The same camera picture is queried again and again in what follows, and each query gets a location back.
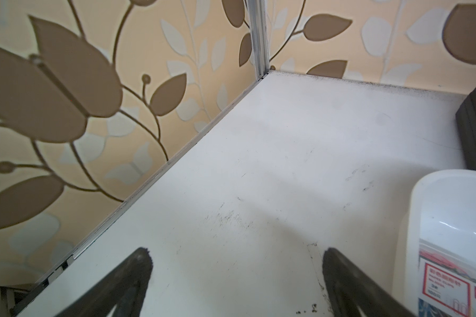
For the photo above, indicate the white plastic storage tray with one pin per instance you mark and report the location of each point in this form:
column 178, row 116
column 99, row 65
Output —
column 435, row 263

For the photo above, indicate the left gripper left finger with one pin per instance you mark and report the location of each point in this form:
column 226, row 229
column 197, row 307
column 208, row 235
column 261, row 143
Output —
column 120, row 293

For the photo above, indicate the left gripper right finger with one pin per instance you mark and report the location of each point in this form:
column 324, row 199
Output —
column 352, row 293

